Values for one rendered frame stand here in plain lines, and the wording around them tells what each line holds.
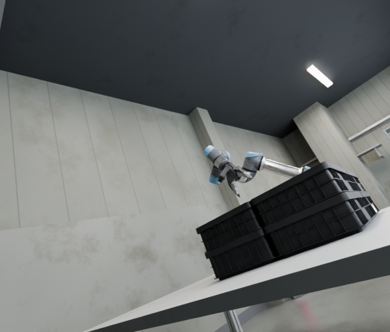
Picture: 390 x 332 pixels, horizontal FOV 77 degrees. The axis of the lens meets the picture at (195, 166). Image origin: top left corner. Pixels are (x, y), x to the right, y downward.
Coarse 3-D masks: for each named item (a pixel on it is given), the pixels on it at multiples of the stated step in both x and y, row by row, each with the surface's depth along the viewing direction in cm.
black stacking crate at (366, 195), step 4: (360, 192) 106; (364, 192) 117; (368, 192) 133; (364, 196) 108; (368, 196) 127; (364, 200) 108; (368, 200) 123; (372, 200) 131; (368, 204) 110; (372, 208) 111; (376, 208) 124; (372, 212) 106; (376, 212) 114
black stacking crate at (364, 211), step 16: (352, 192) 86; (320, 208) 78; (336, 208) 76; (352, 208) 76; (368, 208) 100; (272, 224) 87; (288, 224) 84; (304, 224) 82; (320, 224) 78; (336, 224) 76; (352, 224) 73; (368, 224) 87; (288, 240) 84; (304, 240) 81; (320, 240) 78; (288, 256) 85
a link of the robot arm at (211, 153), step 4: (208, 148) 150; (212, 148) 149; (204, 152) 151; (208, 152) 149; (212, 152) 148; (216, 152) 148; (220, 152) 152; (208, 156) 149; (212, 156) 147; (216, 156) 146; (212, 160) 148
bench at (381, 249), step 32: (384, 224) 68; (320, 256) 54; (352, 256) 41; (384, 256) 38; (192, 288) 125; (224, 288) 67; (256, 288) 53; (288, 288) 48; (320, 288) 44; (128, 320) 87; (160, 320) 75
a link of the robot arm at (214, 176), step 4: (212, 168) 160; (216, 168) 157; (212, 172) 159; (216, 172) 157; (220, 172) 157; (252, 172) 184; (212, 176) 158; (216, 176) 158; (252, 176) 185; (212, 180) 159; (216, 180) 158; (224, 180) 166; (240, 180) 180; (244, 180) 182; (248, 180) 184
